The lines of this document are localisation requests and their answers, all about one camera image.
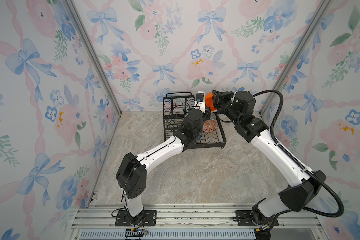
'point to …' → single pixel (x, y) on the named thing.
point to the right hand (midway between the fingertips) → (211, 88)
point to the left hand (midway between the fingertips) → (204, 98)
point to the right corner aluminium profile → (272, 100)
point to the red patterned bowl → (209, 125)
